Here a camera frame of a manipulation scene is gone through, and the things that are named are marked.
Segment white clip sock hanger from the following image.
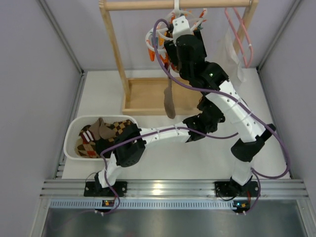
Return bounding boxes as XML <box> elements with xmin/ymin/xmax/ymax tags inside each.
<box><xmin>145</xmin><ymin>0</ymin><xmax>207</xmax><ymax>63</ymax></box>

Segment black yellow checkered sock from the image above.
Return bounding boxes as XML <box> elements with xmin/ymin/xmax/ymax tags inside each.
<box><xmin>78</xmin><ymin>119</ymin><xmax>134</xmax><ymax>143</ymax></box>

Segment dark navy sock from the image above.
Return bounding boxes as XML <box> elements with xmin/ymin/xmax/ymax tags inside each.
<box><xmin>95</xmin><ymin>138</ymin><xmax>115</xmax><ymax>157</ymax></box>

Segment beige orange argyle sock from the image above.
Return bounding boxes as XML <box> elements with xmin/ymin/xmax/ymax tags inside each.
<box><xmin>75</xmin><ymin>142</ymin><xmax>100</xmax><ymax>158</ymax></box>

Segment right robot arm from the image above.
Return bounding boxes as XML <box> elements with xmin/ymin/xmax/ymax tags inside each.
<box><xmin>164</xmin><ymin>30</ymin><xmax>276</xmax><ymax>197</ymax></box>

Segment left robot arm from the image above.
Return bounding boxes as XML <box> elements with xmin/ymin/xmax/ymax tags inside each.
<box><xmin>94</xmin><ymin>96</ymin><xmax>225</xmax><ymax>193</ymax></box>

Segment pink clothes hanger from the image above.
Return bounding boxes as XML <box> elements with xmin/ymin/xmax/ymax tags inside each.
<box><xmin>224</xmin><ymin>7</ymin><xmax>254</xmax><ymax>68</ymax></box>

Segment clear plastic bag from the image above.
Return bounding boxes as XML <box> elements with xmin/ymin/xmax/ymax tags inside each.
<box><xmin>213</xmin><ymin>30</ymin><xmax>245</xmax><ymax>87</ymax></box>

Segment wooden clothes rack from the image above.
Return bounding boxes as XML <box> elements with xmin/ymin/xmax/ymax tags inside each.
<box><xmin>99</xmin><ymin>0</ymin><xmax>258</xmax><ymax>116</ymax></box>

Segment white perforated plastic basket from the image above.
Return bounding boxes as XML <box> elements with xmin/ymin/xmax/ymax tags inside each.
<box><xmin>64</xmin><ymin>115</ymin><xmax>137</xmax><ymax>161</ymax></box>

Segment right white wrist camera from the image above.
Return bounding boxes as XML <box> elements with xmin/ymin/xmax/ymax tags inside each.
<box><xmin>172</xmin><ymin>15</ymin><xmax>192</xmax><ymax>44</ymax></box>

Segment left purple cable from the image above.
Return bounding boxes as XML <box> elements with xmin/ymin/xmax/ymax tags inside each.
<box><xmin>100</xmin><ymin>125</ymin><xmax>240</xmax><ymax>217</ymax></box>

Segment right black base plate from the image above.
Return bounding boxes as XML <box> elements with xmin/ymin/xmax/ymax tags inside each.
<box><xmin>214</xmin><ymin>180</ymin><xmax>259</xmax><ymax>199</ymax></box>

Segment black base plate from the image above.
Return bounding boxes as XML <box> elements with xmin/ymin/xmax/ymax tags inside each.
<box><xmin>214</xmin><ymin>180</ymin><xmax>259</xmax><ymax>199</ymax></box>
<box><xmin>83</xmin><ymin>181</ymin><xmax>127</xmax><ymax>197</ymax></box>

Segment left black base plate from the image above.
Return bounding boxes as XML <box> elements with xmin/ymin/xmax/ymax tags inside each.
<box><xmin>83</xmin><ymin>181</ymin><xmax>127</xmax><ymax>197</ymax></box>

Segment aluminium mounting rail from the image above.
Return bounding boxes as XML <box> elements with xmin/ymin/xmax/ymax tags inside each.
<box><xmin>40</xmin><ymin>179</ymin><xmax>309</xmax><ymax>212</ymax></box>

